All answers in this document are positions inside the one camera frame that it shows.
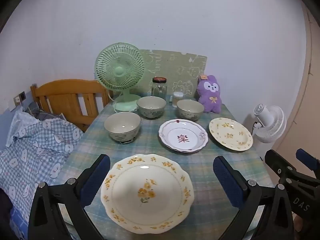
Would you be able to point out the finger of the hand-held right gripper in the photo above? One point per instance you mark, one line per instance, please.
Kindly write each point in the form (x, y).
(275, 161)
(308, 160)

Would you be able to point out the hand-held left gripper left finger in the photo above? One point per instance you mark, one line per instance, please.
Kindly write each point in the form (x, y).
(96, 182)

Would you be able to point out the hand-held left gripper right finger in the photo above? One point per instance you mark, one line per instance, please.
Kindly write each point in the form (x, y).
(228, 182)

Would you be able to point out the cream plate with yellow flowers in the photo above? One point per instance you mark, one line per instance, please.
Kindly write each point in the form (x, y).
(147, 192)
(231, 133)

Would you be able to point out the grey-green floral ceramic bowl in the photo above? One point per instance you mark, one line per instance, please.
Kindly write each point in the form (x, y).
(190, 108)
(122, 123)
(151, 106)

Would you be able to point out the white plate with red character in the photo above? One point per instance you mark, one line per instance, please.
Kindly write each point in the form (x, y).
(183, 136)

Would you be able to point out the white floor fan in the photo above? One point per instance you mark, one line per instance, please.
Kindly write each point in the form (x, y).
(271, 125)

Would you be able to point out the blue checked printed blanket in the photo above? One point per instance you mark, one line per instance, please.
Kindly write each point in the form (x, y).
(37, 150)

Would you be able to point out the grey plaid pillow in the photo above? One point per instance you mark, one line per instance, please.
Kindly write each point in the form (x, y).
(42, 115)

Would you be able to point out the blue bed sheet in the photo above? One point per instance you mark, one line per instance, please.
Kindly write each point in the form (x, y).
(18, 221)

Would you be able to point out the purple plush toy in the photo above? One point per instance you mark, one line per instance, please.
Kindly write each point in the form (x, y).
(209, 95)

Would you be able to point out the wooden bed headboard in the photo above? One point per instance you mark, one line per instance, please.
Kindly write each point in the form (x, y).
(65, 97)

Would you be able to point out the dark cloth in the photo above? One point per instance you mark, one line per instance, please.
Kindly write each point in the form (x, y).
(5, 205)

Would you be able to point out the cotton swab container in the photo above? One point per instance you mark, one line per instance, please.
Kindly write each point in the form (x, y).
(178, 99)

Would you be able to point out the clear glass jar dark lid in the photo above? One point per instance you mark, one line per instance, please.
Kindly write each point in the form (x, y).
(159, 90)

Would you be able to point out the green desk fan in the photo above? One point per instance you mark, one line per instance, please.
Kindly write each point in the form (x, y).
(119, 72)

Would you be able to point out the white wall socket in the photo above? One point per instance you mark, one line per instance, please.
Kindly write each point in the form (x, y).
(17, 101)

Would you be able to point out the green patterned wall board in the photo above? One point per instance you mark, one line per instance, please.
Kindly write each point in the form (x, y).
(175, 67)

